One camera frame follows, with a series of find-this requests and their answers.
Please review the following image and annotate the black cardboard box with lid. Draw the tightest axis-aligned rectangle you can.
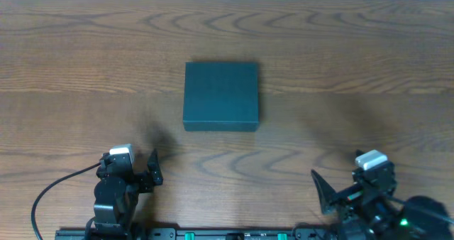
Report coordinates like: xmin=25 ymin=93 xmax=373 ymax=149
xmin=182 ymin=62 xmax=260 ymax=132

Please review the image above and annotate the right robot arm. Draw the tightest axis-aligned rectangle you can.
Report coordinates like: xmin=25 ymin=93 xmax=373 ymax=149
xmin=311 ymin=150 xmax=453 ymax=240

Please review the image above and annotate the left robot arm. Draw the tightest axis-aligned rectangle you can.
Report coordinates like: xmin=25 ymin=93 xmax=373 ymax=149
xmin=84 ymin=144 xmax=163 ymax=239

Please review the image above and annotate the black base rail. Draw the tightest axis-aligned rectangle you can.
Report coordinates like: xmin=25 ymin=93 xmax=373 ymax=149
xmin=55 ymin=227 xmax=338 ymax=240

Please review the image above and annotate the left black cable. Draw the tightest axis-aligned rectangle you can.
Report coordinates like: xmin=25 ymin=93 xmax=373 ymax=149
xmin=30 ymin=161 xmax=104 ymax=240

